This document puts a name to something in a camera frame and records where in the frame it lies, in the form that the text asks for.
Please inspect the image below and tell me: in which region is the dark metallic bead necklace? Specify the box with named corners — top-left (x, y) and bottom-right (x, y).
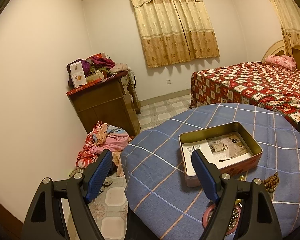
top-left (226, 199), bottom-right (242, 231)

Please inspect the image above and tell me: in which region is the brown wooden bead bracelet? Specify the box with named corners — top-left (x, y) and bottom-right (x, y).
top-left (262, 172), bottom-right (280, 194)

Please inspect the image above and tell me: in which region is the pink bangle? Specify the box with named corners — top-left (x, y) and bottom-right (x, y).
top-left (202, 203), bottom-right (241, 236)

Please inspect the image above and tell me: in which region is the red patchwork bedspread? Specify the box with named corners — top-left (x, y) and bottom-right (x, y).
top-left (190, 62), bottom-right (300, 126)

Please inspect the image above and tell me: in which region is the pink pillow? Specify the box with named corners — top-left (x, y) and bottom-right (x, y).
top-left (264, 55), bottom-right (297, 70)

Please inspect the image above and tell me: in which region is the cream wooden headboard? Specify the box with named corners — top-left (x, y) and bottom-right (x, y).
top-left (261, 39), bottom-right (300, 72)

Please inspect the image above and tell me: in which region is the printed paper leaflet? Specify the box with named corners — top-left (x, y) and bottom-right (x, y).
top-left (181, 132), bottom-right (252, 176)

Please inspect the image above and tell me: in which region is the pink metal tin box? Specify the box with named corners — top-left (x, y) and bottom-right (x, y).
top-left (179, 122), bottom-right (263, 187)

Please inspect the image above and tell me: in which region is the blue plaid tablecloth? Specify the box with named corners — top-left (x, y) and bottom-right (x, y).
top-left (121, 103), bottom-right (300, 239)

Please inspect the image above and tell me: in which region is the pile of clothes on floor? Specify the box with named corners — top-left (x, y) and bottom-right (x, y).
top-left (76, 121), bottom-right (131, 177)

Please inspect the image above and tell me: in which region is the beige curtain at right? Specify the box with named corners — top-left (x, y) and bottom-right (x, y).
top-left (270, 0), bottom-right (300, 56)

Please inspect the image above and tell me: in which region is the brown wooden cabinet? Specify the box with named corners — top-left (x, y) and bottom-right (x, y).
top-left (68, 72), bottom-right (141, 136)

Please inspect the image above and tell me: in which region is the white product box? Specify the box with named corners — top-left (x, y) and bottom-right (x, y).
top-left (70, 61), bottom-right (87, 88)

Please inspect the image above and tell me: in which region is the flat red box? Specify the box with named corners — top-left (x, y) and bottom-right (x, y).
top-left (66, 79), bottom-right (102, 96)

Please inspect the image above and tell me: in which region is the pile of clothes on cabinet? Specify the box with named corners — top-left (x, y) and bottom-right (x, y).
top-left (66, 53), bottom-right (130, 89)

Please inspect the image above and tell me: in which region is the beige patterned window curtain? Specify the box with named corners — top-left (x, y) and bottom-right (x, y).
top-left (130, 0), bottom-right (219, 68)

